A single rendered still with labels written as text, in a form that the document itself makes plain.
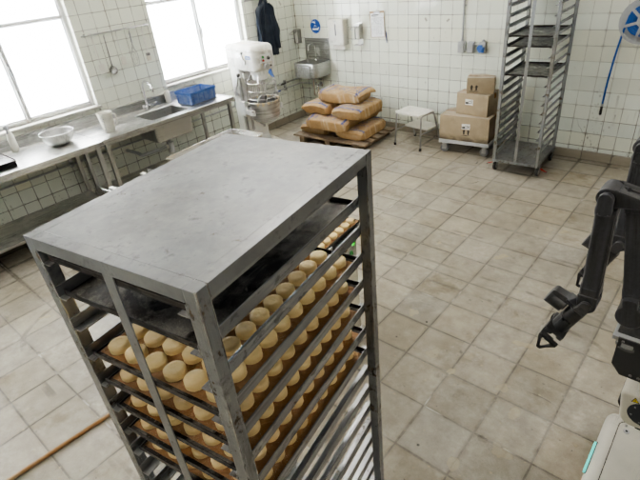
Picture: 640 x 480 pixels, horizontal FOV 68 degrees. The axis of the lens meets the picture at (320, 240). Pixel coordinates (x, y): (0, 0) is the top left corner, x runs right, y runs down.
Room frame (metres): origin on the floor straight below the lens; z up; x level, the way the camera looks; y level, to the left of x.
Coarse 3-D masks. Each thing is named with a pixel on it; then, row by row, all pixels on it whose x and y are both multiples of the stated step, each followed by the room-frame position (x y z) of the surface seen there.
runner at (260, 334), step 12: (348, 240) 1.07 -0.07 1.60; (336, 252) 1.02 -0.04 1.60; (324, 264) 0.96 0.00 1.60; (312, 276) 0.92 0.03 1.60; (300, 288) 0.87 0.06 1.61; (288, 300) 0.83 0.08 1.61; (276, 312) 0.79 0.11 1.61; (288, 312) 0.83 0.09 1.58; (264, 324) 0.76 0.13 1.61; (276, 324) 0.79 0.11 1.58; (252, 336) 0.73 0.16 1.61; (264, 336) 0.75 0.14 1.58; (240, 348) 0.73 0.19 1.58; (252, 348) 0.72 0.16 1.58; (228, 360) 0.70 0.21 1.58; (240, 360) 0.69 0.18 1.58
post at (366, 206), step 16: (368, 160) 1.12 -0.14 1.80; (368, 176) 1.11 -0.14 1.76; (368, 192) 1.11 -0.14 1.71; (368, 208) 1.11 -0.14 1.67; (368, 224) 1.11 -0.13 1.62; (368, 240) 1.11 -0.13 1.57; (368, 256) 1.11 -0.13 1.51; (368, 272) 1.11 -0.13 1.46; (368, 288) 1.11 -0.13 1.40; (368, 304) 1.12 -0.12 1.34; (368, 320) 1.12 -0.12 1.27; (368, 336) 1.12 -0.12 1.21; (368, 352) 1.12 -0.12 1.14; (368, 368) 1.12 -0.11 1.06
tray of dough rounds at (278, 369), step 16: (352, 288) 1.12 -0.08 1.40; (336, 304) 1.05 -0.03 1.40; (320, 320) 0.99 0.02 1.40; (304, 336) 0.92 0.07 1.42; (288, 352) 0.86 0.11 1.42; (272, 368) 0.82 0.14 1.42; (288, 368) 0.83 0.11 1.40; (112, 384) 0.84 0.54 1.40; (128, 384) 0.84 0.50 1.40; (144, 384) 0.81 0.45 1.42; (272, 384) 0.79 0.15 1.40; (144, 400) 0.78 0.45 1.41; (176, 400) 0.75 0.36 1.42; (256, 400) 0.74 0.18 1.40; (176, 416) 0.72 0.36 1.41; (192, 416) 0.72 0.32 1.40; (208, 416) 0.70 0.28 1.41; (208, 432) 0.66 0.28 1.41; (224, 432) 0.67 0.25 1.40
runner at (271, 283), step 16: (352, 208) 1.10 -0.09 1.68; (336, 224) 1.03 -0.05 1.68; (320, 240) 0.96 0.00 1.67; (304, 256) 0.90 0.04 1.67; (288, 272) 0.84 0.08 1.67; (272, 288) 0.80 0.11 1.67; (256, 304) 0.75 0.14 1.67; (224, 320) 0.68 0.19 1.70; (240, 320) 0.71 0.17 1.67; (224, 336) 0.67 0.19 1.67; (192, 352) 0.63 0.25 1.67
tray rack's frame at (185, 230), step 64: (128, 192) 1.03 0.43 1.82; (192, 192) 0.99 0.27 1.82; (256, 192) 0.95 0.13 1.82; (320, 192) 0.92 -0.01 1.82; (64, 256) 0.79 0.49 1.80; (128, 256) 0.74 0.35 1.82; (192, 256) 0.71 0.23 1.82; (256, 256) 0.73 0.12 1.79; (64, 320) 0.87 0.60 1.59; (128, 320) 0.73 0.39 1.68; (192, 320) 0.61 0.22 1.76; (128, 448) 0.86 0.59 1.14
